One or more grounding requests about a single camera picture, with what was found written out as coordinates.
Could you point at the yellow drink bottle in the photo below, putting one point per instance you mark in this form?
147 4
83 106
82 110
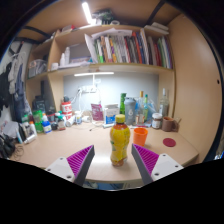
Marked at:
120 140

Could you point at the orange plastic cup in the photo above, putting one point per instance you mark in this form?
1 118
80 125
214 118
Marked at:
140 137

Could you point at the black bag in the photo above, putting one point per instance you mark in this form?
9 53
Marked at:
40 103

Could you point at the black shoes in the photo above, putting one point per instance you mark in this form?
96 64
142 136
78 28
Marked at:
6 145

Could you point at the blue-capped white bottle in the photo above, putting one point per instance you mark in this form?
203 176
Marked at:
46 126

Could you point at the white ceiling tube light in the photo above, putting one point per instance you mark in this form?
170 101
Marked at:
87 12

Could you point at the flat round red coaster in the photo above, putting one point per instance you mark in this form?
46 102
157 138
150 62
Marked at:
169 142

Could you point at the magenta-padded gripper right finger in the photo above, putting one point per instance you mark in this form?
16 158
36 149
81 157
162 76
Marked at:
165 165

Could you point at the black hanging jacket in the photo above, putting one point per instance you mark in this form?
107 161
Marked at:
4 90

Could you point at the magenta pouch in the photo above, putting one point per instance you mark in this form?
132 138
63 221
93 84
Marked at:
97 112

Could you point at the white wall power socket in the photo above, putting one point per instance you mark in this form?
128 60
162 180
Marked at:
88 89

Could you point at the white-lidded jar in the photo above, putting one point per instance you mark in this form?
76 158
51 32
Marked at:
156 121

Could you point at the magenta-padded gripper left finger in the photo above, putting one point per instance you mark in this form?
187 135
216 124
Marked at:
60 166

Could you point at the dark blue hanging garment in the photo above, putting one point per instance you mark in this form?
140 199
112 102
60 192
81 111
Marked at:
21 100

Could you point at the grey hanging garment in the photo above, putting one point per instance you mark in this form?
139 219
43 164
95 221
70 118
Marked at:
14 73

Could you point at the pale blue brush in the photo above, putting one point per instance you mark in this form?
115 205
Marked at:
108 125

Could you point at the white under-shelf light bar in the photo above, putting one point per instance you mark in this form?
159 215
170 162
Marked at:
95 73

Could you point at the green box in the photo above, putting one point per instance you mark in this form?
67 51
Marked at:
37 121

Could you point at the red and white can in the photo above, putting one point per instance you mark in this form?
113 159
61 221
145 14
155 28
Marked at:
66 108

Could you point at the brown mug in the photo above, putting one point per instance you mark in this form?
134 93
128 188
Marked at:
167 124

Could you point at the dark green bottle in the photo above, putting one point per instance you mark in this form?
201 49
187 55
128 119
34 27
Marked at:
123 103

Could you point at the small white bottle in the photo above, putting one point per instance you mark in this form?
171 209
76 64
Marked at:
78 118

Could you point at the clear glass bottle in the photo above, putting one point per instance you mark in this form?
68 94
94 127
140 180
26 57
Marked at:
164 105

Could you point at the green-necked glass bottle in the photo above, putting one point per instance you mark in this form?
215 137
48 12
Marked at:
146 110

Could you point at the blue and white carton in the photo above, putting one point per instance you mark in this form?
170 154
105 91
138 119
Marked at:
111 115

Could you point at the grey shaker bottle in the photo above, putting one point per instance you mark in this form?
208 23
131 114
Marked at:
130 111

